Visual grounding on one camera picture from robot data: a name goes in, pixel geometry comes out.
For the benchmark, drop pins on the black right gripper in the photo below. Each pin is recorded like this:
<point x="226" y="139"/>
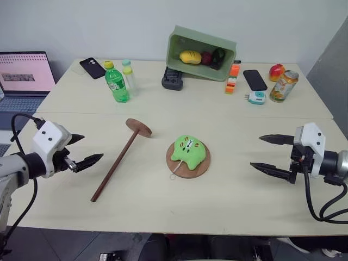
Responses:
<point x="300" y="159"/>

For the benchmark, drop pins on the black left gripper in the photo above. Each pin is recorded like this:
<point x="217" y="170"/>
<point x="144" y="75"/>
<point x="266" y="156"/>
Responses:
<point x="61" y="160"/>

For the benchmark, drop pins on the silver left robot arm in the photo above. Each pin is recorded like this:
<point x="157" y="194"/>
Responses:
<point x="12" y="168"/>

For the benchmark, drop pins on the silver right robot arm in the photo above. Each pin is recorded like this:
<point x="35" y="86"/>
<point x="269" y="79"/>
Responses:
<point x="335" y="163"/>

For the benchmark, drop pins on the brown wooden stick stand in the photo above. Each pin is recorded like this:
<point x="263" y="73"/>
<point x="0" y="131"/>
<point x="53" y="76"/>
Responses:
<point x="119" y="160"/>

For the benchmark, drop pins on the white teal plug adapter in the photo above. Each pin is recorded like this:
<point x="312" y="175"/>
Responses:
<point x="256" y="98"/>

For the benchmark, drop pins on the orange juice can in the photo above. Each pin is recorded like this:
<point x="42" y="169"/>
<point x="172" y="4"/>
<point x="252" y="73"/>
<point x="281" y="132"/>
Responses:
<point x="283" y="87"/>

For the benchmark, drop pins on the green soda bottle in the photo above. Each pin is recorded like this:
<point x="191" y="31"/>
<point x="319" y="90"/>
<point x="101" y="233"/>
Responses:
<point x="117" y="84"/>

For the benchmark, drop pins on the round wooden coaster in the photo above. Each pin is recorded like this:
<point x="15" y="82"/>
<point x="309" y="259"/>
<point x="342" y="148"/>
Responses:
<point x="202" y="166"/>

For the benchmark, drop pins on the plain black phone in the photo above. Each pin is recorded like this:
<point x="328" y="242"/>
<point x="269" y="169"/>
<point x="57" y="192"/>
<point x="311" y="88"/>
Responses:
<point x="254" y="79"/>

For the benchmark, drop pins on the clear phone case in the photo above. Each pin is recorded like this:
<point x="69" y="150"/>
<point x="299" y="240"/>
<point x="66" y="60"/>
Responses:
<point x="77" y="70"/>

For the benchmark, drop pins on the red apple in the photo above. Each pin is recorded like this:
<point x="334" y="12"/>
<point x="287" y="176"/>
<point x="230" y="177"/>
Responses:
<point x="276" y="72"/>

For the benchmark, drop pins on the clear bottle yellow cap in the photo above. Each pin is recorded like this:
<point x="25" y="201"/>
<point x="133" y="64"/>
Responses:
<point x="131" y="81"/>

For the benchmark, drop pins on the orange white green box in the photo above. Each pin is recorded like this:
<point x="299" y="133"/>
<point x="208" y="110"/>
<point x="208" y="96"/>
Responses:
<point x="232" y="79"/>

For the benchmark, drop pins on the green plush toy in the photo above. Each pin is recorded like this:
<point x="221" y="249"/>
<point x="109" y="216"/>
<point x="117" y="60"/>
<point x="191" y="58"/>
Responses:
<point x="187" y="153"/>

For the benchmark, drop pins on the open laptop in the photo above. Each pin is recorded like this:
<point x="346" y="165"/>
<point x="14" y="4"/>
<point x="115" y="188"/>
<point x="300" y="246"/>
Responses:
<point x="24" y="73"/>

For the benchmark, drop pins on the clear bottle teal cap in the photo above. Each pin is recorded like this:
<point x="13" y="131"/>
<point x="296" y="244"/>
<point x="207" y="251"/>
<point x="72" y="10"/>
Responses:
<point x="126" y="63"/>

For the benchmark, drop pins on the green plastic basket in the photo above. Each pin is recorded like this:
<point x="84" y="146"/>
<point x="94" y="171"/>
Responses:
<point x="201" y="73"/>

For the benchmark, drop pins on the dark grey calculator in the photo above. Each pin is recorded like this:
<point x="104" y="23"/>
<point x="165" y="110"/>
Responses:
<point x="171" y="80"/>

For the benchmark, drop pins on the dark green toy fruit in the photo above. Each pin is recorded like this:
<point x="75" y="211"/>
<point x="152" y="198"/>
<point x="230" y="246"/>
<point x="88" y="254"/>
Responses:
<point x="218" y="55"/>

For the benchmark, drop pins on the red toy fruit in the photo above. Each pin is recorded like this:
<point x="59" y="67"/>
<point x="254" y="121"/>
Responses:
<point x="207" y="58"/>

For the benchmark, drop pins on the yellow toy fruit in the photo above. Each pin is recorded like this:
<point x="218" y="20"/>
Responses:
<point x="190" y="57"/>

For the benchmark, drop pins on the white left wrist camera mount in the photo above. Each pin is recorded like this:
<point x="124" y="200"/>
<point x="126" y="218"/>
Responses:
<point x="47" y="141"/>

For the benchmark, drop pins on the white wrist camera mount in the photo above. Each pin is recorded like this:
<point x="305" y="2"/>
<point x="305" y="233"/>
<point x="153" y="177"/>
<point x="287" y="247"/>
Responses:
<point x="312" y="141"/>
<point x="47" y="141"/>

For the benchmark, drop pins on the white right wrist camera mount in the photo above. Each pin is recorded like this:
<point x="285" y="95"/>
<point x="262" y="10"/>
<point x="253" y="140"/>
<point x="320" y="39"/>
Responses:
<point x="312" y="141"/>

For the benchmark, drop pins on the black phone with camera lenses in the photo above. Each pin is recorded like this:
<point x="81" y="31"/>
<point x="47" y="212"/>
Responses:
<point x="92" y="68"/>

